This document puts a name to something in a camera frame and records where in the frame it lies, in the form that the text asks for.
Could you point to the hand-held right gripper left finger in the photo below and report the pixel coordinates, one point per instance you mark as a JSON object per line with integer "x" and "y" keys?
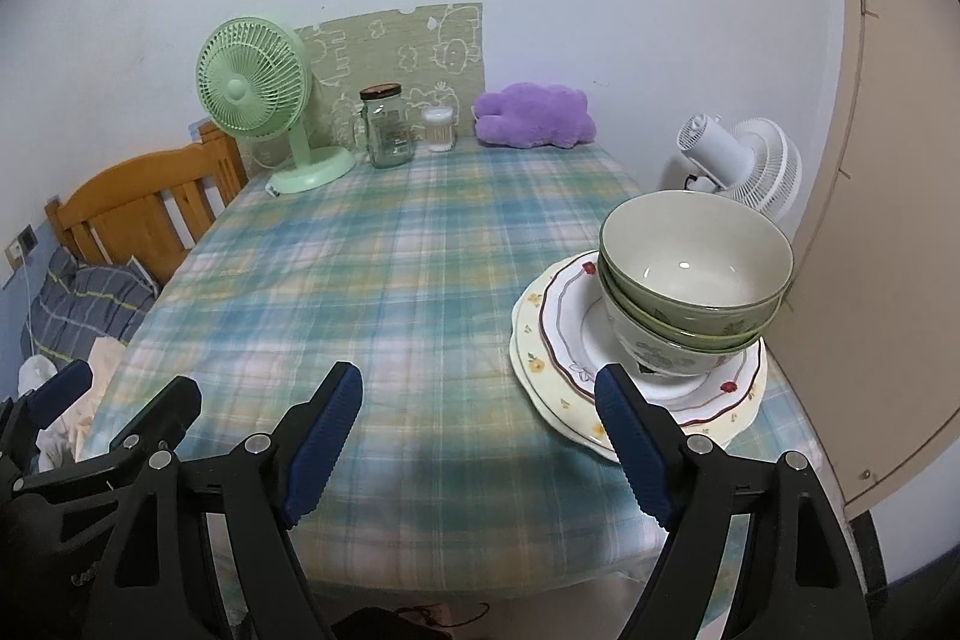
{"x": 322, "y": 445}

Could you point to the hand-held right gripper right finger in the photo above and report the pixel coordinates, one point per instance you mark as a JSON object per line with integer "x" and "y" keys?
{"x": 637, "y": 452}

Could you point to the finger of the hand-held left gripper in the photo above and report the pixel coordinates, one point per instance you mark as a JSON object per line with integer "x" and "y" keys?
{"x": 60, "y": 392}
{"x": 161, "y": 407}

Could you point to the scalloped yellow flower plate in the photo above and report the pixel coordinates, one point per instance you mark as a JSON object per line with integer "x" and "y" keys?
{"x": 559, "y": 419}

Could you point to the green floral bowl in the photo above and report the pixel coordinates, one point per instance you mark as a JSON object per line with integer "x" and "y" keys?
{"x": 675, "y": 250}
{"x": 675, "y": 359}
{"x": 660, "y": 331}

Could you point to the small red flower plate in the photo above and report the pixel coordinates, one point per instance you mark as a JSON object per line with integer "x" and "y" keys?
{"x": 570, "y": 317}

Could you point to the round yellow flower plate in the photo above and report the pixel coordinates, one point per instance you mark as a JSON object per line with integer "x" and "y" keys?
{"x": 534, "y": 340}

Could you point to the white cloth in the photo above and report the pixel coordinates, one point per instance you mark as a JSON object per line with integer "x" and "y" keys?
{"x": 37, "y": 374}

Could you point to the peach cloth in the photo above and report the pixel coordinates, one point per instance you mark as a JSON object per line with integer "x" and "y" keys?
{"x": 101, "y": 355}

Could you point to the grey striped pillow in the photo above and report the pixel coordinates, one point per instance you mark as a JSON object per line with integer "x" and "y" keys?
{"x": 82, "y": 302}

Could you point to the plaid tablecloth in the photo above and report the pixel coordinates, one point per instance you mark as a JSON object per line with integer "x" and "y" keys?
{"x": 375, "y": 280}

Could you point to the wooden bed headboard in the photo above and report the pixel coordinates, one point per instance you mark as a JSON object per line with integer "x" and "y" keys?
{"x": 127, "y": 197}

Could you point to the white fan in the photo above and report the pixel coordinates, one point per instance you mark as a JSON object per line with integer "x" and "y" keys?
{"x": 750, "y": 160}

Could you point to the glass jar mug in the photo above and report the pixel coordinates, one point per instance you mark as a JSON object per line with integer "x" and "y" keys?
{"x": 386, "y": 134}

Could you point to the beige door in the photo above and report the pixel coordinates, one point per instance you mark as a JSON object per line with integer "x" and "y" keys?
{"x": 885, "y": 235}

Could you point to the clear cotton swab container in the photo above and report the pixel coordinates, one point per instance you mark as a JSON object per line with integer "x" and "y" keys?
{"x": 439, "y": 134}

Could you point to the green desk fan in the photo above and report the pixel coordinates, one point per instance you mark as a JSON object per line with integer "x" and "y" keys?
{"x": 247, "y": 85}

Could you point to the purple plush toy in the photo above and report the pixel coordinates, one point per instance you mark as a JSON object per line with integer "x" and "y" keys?
{"x": 532, "y": 115}

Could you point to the green cartoon printed board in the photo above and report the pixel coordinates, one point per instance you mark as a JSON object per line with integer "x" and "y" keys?
{"x": 390, "y": 48}

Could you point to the wall socket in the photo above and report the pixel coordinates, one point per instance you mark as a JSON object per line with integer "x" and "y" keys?
{"x": 22, "y": 242}

